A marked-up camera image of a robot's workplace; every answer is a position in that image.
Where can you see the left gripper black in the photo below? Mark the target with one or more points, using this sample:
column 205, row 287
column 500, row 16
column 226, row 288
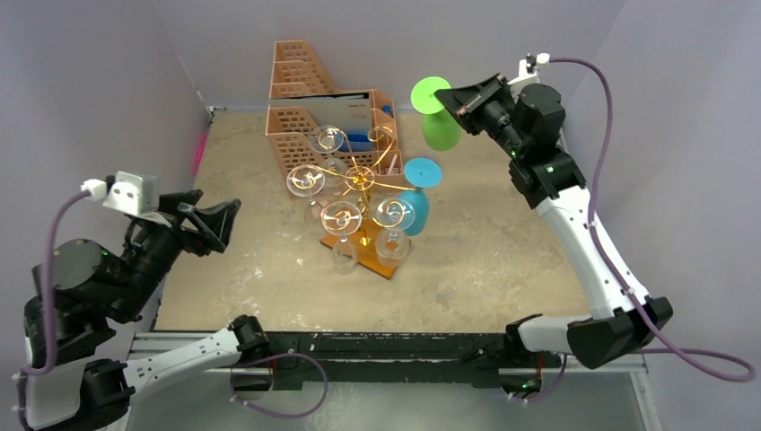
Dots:
column 215, row 221

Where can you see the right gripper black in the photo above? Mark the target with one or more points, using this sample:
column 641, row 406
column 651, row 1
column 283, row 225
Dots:
column 481, row 103

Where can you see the green plastic goblet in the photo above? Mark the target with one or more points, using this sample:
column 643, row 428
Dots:
column 440, row 130

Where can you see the blue plastic goblet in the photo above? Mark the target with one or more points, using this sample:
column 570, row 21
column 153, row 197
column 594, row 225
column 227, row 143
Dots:
column 422, row 173

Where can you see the clear wine glass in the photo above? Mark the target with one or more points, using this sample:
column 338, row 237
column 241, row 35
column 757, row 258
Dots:
column 305, row 180
column 393, row 216

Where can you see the small clear goblet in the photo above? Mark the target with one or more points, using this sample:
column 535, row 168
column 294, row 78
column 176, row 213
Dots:
column 326, row 141

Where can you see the tall clear flute glass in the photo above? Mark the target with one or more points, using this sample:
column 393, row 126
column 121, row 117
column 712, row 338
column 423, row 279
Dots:
column 341, row 219

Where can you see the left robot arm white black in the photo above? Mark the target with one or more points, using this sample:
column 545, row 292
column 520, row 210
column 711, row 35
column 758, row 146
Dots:
column 83, row 289

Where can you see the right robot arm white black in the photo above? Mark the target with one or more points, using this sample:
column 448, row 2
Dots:
column 526, row 124

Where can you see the clear wine glass hanging front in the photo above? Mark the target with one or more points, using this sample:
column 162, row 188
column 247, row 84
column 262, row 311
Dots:
column 393, row 216

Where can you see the wooden rack base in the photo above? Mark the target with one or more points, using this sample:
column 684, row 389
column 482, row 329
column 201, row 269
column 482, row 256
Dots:
column 359, row 249

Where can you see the white chalk stick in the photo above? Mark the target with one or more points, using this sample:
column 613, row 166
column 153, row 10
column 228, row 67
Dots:
column 392, row 166

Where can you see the grey white document folder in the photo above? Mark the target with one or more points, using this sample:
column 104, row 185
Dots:
column 351, row 112

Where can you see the blue folder in organizer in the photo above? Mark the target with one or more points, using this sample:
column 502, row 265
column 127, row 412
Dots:
column 357, row 143

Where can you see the pink plastic file organizer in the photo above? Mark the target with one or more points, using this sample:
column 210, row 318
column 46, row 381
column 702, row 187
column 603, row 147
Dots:
column 298, row 71

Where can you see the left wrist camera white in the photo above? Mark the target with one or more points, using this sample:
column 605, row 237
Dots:
column 131, row 194

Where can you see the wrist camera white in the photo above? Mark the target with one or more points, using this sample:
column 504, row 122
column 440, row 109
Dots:
column 131, row 194
column 529, row 70

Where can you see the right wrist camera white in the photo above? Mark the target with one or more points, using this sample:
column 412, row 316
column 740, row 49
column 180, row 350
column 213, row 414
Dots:
column 529, row 70

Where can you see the gold wire wine glass rack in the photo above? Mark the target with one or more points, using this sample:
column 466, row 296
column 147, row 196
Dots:
column 363, row 178

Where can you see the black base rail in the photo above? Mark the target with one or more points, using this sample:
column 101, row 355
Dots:
column 481, row 360

